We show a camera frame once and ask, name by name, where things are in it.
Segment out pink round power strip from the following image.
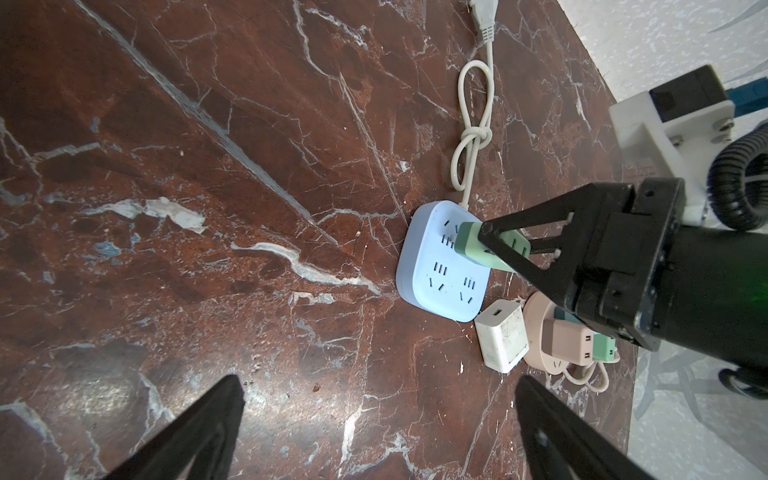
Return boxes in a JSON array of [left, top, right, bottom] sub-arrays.
[[523, 292, 570, 375]]

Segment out pink cable with plug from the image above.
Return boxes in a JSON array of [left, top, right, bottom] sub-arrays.
[[561, 350, 622, 395]]

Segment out pink plug adapter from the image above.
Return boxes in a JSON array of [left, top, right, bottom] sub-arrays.
[[541, 318, 595, 367]]

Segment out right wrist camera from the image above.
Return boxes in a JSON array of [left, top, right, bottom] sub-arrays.
[[609, 65, 767, 231]]

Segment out green plug adapter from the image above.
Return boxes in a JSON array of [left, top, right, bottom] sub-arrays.
[[592, 332, 620, 364], [453, 220, 533, 275]]

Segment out blue square power strip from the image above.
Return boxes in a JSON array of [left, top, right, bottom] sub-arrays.
[[396, 200, 491, 323]]

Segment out white plug adapter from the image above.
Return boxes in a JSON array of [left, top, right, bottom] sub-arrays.
[[474, 299, 529, 374]]

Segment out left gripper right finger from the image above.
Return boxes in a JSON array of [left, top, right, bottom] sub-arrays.
[[515, 376, 652, 480]]

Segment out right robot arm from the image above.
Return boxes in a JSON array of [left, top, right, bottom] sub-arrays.
[[479, 127, 767, 400]]

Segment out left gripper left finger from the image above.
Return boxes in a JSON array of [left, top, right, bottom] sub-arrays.
[[106, 375, 245, 479]]

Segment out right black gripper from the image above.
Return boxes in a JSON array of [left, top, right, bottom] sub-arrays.
[[478, 179, 767, 370]]

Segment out teal plug adapter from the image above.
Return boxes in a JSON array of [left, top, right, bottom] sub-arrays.
[[554, 307, 582, 324]]

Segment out white cable of blue strip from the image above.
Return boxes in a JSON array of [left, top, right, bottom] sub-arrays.
[[449, 0, 500, 210]]

